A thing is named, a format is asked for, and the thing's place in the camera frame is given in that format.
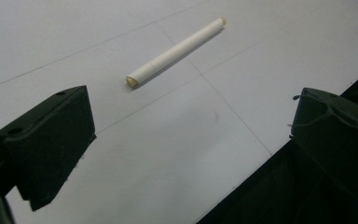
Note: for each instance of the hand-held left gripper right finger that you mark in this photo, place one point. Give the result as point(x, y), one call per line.
point(335, 137)

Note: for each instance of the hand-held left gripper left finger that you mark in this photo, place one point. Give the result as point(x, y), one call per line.
point(49, 140)

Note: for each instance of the white paper stick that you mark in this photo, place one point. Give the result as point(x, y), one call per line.
point(174, 53)

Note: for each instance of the white paper table cover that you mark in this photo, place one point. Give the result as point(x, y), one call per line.
point(167, 143)

